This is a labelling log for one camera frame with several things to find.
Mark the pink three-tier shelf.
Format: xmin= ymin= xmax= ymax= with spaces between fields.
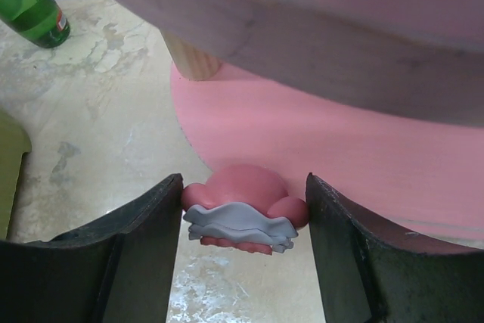
xmin=117 ymin=0 xmax=483 ymax=244

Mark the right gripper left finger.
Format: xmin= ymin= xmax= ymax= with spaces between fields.
xmin=1 ymin=174 xmax=183 ymax=322

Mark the green glass bottle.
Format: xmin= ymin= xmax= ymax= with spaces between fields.
xmin=1 ymin=0 xmax=70 ymax=48

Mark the pink round toy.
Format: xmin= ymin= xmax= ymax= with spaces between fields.
xmin=181 ymin=164 xmax=309 ymax=255

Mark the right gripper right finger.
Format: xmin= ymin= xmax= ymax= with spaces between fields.
xmin=306 ymin=174 xmax=483 ymax=322

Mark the olive green fruit bin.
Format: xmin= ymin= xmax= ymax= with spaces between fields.
xmin=1 ymin=110 xmax=32 ymax=240

